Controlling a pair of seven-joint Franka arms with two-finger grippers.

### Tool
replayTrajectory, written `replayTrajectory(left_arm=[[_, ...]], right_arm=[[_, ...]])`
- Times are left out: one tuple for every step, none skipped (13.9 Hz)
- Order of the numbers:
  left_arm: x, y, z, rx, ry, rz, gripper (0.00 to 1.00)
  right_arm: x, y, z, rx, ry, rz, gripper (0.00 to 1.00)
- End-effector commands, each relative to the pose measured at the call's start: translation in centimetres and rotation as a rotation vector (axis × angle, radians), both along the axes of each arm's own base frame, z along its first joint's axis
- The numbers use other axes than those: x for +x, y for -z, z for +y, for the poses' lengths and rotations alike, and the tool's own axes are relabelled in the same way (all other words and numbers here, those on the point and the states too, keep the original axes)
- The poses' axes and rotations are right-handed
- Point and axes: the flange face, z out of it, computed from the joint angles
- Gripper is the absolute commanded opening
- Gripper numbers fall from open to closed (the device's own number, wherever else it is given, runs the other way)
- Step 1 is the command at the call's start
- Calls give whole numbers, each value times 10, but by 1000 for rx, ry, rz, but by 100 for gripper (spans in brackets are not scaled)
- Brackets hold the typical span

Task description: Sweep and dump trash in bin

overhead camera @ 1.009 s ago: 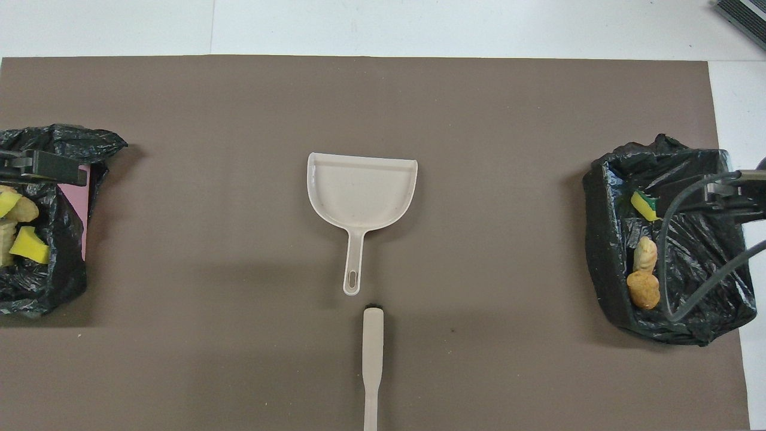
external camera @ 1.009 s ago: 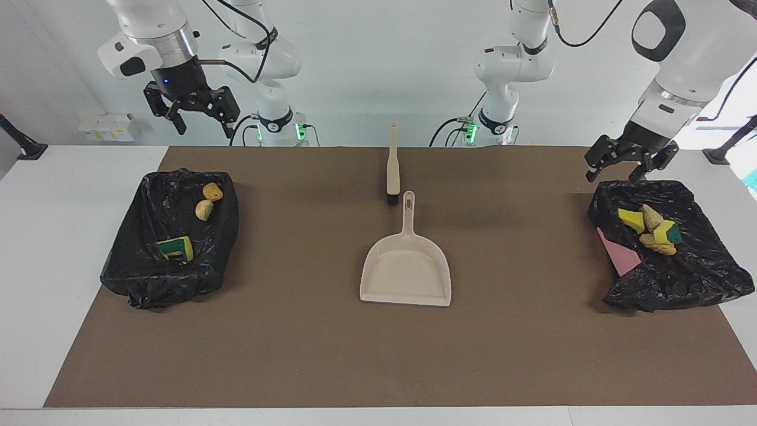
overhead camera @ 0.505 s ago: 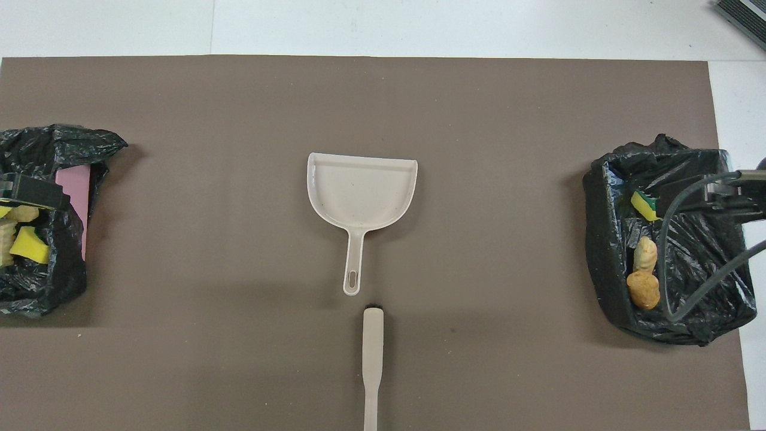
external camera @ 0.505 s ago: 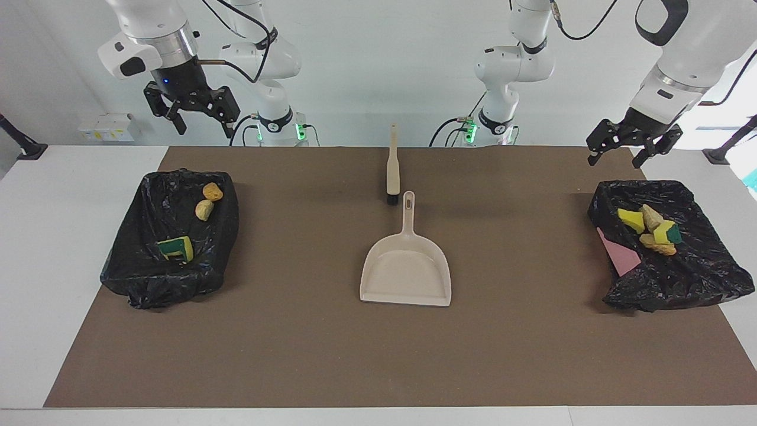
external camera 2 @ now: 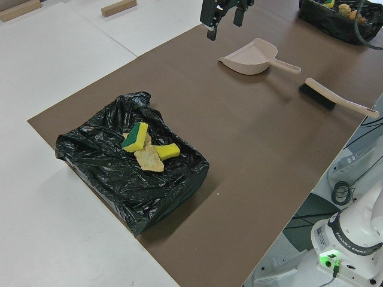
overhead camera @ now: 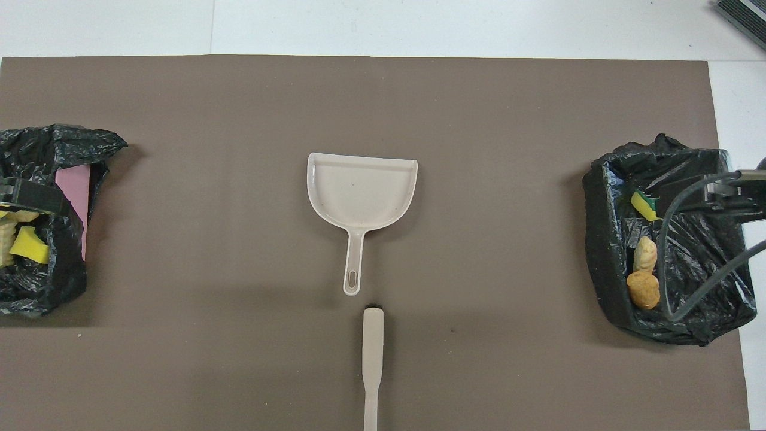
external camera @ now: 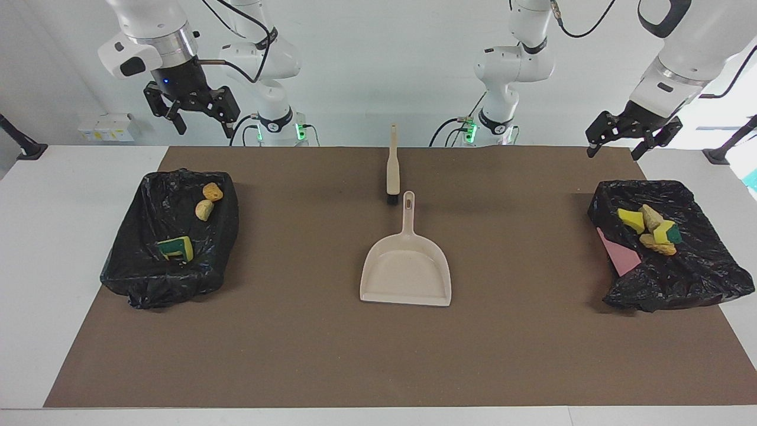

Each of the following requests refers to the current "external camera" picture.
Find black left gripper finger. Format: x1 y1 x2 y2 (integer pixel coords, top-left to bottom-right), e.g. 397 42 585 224
630 116 684 162
585 111 620 159

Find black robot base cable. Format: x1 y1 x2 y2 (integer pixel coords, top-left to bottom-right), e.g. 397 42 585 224
430 92 489 147
229 114 261 147

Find black bag lined trash bin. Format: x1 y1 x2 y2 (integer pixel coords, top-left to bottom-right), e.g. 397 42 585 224
100 169 240 310

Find pink plastic bin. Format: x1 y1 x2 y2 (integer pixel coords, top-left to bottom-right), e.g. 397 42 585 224
596 227 642 277

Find white wall socket box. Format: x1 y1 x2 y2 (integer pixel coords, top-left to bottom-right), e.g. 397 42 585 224
77 112 136 143

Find notched yellow green sponge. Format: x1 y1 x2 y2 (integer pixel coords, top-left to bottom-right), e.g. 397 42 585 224
156 235 195 263

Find beige hand brush black bristles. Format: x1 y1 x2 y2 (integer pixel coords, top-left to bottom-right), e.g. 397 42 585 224
386 123 400 206

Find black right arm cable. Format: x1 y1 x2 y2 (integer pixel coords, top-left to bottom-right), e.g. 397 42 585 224
195 0 279 85

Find crumpled black trash bag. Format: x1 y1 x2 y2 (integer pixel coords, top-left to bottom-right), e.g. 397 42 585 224
588 179 756 313

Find striped orange croissant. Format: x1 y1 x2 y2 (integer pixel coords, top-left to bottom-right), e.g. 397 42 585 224
640 204 664 233
639 233 678 256

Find curved yellow sponge piece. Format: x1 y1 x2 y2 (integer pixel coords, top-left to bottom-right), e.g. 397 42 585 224
617 208 646 234

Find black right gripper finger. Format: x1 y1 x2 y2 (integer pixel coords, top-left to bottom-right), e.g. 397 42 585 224
144 83 188 135
204 86 241 140

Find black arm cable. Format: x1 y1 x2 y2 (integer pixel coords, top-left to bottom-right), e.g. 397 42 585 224
195 0 279 85
550 0 757 100

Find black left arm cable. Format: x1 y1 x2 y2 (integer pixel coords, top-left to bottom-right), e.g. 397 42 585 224
550 0 757 100

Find black camera stand foot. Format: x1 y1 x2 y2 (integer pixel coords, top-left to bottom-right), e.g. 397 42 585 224
0 112 48 161
702 114 757 166

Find large brown table mat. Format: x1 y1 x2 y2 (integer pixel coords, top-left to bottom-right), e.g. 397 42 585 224
44 146 757 409

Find rectangular yellow green sponge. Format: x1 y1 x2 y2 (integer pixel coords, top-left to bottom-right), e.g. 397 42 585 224
653 220 683 246

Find beige plastic dustpan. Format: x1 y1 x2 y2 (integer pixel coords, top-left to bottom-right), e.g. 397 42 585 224
360 191 452 308

